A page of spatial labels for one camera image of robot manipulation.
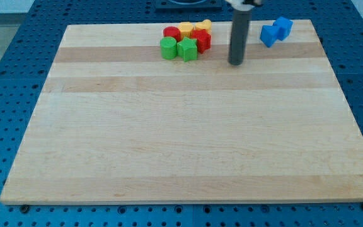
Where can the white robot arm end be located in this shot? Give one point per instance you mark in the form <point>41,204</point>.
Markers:
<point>245,5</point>

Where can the green star block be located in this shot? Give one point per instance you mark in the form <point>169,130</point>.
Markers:
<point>187,49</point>

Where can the red star block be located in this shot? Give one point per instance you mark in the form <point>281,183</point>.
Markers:
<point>203,40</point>

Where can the wooden board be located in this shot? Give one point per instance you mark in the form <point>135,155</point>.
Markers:
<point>116,123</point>

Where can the green cylinder block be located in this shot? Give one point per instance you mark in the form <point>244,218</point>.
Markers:
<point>168,47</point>

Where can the red cylinder block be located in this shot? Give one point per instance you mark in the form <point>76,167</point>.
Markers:
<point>172,31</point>

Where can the yellow hexagon block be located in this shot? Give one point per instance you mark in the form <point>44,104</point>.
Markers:
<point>185,29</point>

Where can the yellow heart block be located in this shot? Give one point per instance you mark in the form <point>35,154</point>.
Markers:
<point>204,25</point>

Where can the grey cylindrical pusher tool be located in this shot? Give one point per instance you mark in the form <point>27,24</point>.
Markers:
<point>238,38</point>

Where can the blue triangular block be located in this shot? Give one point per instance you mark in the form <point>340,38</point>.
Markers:
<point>269,35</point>

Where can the blue cube block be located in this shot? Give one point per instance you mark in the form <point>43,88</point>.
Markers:
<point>283,26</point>

